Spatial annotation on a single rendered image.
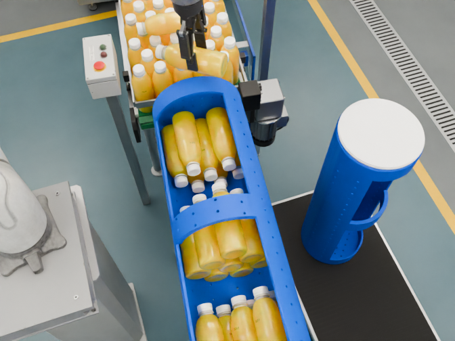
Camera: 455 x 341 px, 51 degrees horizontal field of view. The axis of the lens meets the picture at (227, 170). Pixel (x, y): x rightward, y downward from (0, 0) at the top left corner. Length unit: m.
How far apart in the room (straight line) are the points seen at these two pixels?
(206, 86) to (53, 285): 0.69
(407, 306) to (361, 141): 1.01
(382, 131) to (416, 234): 1.15
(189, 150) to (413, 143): 0.71
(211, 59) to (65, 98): 1.88
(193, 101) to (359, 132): 0.54
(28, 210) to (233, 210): 0.50
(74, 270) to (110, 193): 1.35
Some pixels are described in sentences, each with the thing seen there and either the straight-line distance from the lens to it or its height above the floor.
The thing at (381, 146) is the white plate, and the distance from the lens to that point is 1.58.
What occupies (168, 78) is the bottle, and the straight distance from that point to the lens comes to 1.66.
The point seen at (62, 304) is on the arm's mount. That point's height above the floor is 1.08.
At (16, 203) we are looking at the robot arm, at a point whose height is 1.30.
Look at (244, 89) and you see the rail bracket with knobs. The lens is 1.69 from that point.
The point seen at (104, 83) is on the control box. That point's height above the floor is 1.07.
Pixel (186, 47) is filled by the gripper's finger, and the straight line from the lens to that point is 1.25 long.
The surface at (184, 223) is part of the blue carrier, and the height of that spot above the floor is 1.19.
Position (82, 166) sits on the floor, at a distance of 2.79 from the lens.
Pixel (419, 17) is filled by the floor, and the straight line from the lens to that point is 3.69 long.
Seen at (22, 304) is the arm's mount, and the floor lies 1.08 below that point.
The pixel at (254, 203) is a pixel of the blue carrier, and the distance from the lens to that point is 1.21.
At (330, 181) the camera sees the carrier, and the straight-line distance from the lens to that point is 1.73.
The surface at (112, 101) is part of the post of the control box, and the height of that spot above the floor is 0.88.
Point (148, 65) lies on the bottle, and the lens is 1.69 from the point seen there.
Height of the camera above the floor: 2.29
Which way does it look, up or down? 60 degrees down
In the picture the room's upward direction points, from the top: straight up
